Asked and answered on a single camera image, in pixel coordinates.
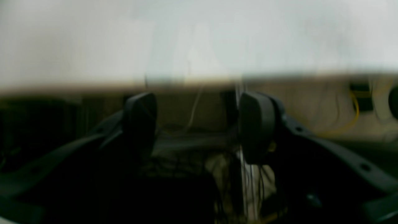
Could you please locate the yellow floor cable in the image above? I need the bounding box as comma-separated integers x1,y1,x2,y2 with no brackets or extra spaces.
317,90,372,137

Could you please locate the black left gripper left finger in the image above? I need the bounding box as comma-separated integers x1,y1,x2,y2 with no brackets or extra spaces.
1,92,157,224

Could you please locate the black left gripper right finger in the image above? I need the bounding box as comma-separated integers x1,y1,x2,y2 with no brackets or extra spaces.
238,91,397,224

